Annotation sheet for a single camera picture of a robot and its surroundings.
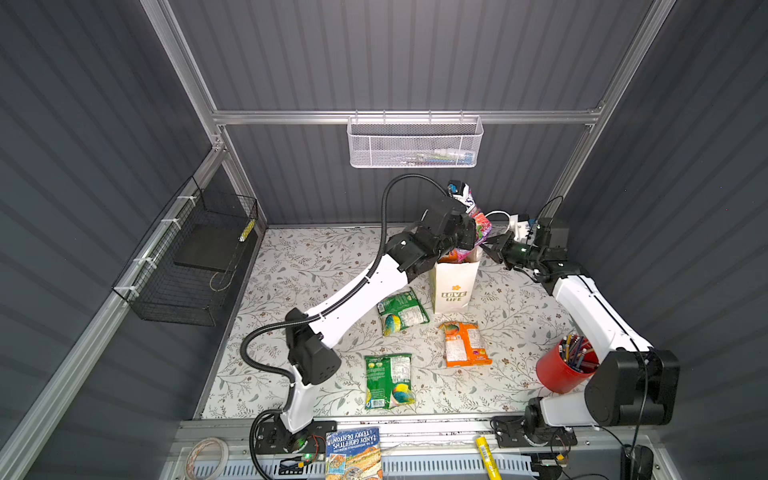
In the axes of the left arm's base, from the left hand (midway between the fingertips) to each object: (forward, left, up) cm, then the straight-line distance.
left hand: (470, 218), depth 71 cm
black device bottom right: (-47, -34, -33) cm, 67 cm away
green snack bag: (-5, +16, -35) cm, 38 cm away
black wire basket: (-5, +71, -10) cm, 72 cm away
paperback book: (-42, +30, -35) cm, 62 cm away
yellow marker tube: (-45, -1, -36) cm, 57 cm away
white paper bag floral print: (-5, +2, -20) cm, 20 cm away
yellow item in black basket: (+10, +59, -10) cm, 60 cm away
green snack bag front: (-26, +21, -35) cm, 48 cm away
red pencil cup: (-29, -21, -22) cm, 42 cm away
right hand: (+1, -5, -10) cm, 12 cm away
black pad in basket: (+1, +64, -7) cm, 65 cm away
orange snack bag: (-17, -2, -35) cm, 38 cm away
